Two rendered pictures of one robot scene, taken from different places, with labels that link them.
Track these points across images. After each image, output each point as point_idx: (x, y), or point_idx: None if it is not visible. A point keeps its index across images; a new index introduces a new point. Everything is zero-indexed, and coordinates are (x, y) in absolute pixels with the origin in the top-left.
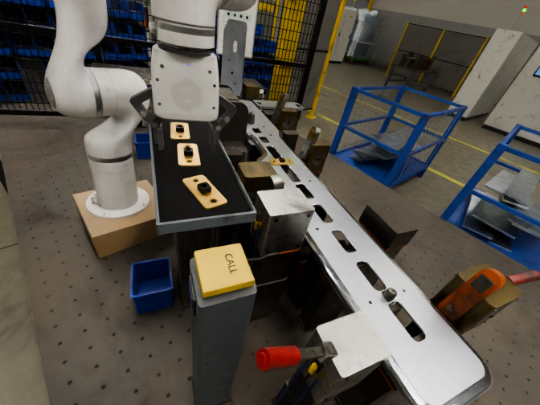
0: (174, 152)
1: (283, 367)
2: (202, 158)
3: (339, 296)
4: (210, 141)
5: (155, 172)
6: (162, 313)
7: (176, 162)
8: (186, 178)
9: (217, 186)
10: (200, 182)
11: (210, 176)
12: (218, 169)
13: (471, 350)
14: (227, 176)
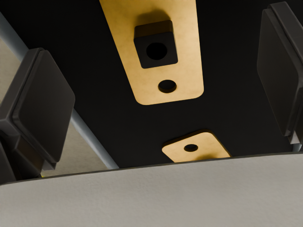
0: (98, 26)
1: None
2: (213, 50)
3: None
4: (267, 64)
5: (90, 129)
6: None
7: (126, 87)
8: (168, 146)
9: (239, 149)
10: (201, 151)
11: (229, 126)
12: (257, 100)
13: None
14: (274, 121)
